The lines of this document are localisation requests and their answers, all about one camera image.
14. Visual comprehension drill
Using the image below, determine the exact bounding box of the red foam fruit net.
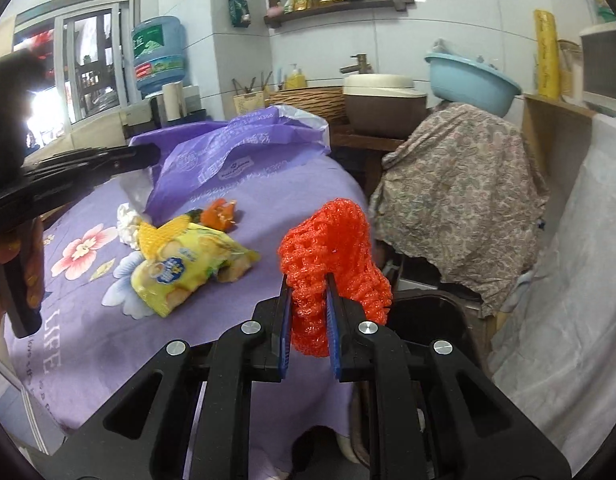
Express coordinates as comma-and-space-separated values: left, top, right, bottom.
278, 198, 393, 358

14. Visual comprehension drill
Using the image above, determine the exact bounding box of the person's left hand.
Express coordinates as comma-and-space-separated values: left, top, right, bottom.
0, 216, 45, 311

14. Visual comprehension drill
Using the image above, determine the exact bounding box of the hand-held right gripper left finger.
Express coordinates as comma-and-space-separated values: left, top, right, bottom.
58, 272, 295, 480

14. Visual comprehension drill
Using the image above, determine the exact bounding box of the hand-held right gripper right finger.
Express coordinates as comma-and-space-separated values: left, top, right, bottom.
324, 271, 571, 480

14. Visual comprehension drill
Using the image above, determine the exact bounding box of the yellow snack bag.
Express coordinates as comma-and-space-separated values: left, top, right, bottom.
129, 224, 262, 319

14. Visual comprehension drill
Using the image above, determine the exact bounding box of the white paper roll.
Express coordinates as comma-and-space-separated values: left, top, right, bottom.
162, 81, 184, 122

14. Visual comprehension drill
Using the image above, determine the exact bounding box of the light wooden cabinet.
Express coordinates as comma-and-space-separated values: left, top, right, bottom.
520, 94, 597, 187

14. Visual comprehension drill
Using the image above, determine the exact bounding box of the green packet on wall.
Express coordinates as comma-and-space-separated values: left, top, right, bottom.
228, 0, 252, 28

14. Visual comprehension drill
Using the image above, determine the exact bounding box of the dark brown trash bin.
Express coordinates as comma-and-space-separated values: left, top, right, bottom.
348, 285, 490, 465

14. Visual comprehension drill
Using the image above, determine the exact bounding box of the bronze faucet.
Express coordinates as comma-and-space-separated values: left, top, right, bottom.
339, 53, 373, 76

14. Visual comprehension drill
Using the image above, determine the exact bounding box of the blue water jug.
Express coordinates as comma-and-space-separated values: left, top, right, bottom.
131, 16, 186, 99

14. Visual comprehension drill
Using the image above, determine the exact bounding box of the white cloth cover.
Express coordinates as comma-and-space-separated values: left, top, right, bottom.
488, 110, 616, 471

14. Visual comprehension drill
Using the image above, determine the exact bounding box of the white crumpled tissue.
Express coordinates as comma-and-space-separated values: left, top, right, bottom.
117, 203, 142, 250

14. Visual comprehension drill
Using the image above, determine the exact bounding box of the purple floral tablecloth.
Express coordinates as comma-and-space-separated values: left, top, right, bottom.
3, 157, 375, 435

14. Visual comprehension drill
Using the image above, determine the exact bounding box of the yellow soap pump bottle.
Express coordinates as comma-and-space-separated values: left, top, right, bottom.
285, 63, 308, 89

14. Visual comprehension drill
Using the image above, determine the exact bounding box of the yellow foam fruit net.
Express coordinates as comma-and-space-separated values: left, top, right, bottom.
138, 214, 192, 261

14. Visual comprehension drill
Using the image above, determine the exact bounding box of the white microwave oven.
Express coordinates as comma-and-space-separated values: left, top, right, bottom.
579, 22, 616, 107

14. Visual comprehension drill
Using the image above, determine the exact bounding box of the orange fruit peel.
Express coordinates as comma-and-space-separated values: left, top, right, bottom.
200, 199, 239, 231

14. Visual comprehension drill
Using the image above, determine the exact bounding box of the yellow cling film roll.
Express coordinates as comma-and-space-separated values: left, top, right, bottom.
533, 9, 560, 100

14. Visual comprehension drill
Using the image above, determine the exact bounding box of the grey water dispenser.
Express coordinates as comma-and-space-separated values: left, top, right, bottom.
122, 85, 210, 137

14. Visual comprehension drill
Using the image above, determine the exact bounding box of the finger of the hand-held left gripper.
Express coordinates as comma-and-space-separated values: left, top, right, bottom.
0, 166, 131, 234
23, 142, 162, 178

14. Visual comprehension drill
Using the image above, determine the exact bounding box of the light blue plastic basin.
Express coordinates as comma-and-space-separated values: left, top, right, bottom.
424, 51, 523, 117

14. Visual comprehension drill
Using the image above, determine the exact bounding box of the purple plastic bag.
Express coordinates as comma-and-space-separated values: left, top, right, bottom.
129, 105, 332, 214

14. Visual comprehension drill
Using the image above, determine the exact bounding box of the beige chopstick holder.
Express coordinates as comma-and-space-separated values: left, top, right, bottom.
233, 91, 265, 117

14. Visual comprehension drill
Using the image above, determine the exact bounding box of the clear glass jar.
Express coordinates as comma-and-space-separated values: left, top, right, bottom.
557, 39, 584, 100

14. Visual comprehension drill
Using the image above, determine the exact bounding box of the dark wooden counter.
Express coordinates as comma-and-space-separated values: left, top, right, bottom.
328, 119, 410, 197

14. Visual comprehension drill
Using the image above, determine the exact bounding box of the brown and white pot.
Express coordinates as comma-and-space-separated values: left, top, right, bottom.
343, 74, 429, 141

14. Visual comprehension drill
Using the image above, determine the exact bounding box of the paisley patterned cloth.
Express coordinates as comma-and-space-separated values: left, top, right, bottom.
370, 101, 550, 318

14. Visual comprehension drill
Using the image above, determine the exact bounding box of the woven wicker basket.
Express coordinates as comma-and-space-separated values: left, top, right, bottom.
264, 86, 347, 126

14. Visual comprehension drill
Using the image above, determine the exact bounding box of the sliding glass window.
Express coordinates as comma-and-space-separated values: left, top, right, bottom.
13, 0, 141, 127

